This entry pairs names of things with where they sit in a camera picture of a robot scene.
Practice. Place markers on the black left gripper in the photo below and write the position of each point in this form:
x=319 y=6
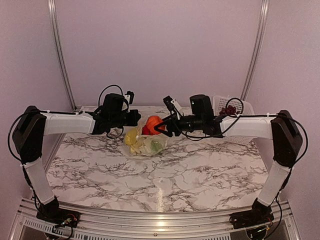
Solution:
x=133 y=121

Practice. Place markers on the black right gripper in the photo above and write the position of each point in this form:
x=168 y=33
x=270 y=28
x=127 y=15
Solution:
x=172 y=122

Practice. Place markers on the fake orange pumpkin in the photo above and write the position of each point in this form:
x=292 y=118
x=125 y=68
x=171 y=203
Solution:
x=153 y=121

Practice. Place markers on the clear zip top bag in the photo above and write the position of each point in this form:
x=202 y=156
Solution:
x=144 y=150

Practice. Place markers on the fake red grapes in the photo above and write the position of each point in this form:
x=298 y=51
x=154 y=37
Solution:
x=229 y=110

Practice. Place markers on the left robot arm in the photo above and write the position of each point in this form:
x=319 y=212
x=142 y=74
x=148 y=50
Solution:
x=37 y=135

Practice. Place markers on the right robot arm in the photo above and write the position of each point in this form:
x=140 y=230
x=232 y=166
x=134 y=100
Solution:
x=288 y=136

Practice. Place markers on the fake yellow banana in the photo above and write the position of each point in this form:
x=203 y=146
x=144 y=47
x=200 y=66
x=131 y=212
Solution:
x=134 y=140

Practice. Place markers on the fake red apple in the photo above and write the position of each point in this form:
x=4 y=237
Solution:
x=145 y=131

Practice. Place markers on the fake green lettuce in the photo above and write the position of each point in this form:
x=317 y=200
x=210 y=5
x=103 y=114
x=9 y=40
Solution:
x=155 y=147

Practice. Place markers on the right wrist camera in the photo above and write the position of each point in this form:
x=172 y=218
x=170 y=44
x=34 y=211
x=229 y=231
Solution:
x=173 y=106

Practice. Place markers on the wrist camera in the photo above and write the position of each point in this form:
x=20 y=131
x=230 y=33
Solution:
x=173 y=106
x=129 y=96

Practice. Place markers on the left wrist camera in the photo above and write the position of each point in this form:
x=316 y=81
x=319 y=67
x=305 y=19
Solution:
x=129 y=96

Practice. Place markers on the aluminium front rail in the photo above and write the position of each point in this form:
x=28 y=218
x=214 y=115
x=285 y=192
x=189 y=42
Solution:
x=106 y=224

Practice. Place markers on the aluminium corner post left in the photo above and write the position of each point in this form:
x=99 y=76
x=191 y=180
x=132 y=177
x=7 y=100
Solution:
x=59 y=51

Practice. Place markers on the aluminium corner post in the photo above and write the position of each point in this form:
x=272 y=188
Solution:
x=59 y=51
x=258 y=42

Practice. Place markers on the aluminium corner post right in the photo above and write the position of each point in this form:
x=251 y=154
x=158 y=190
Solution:
x=258 y=42

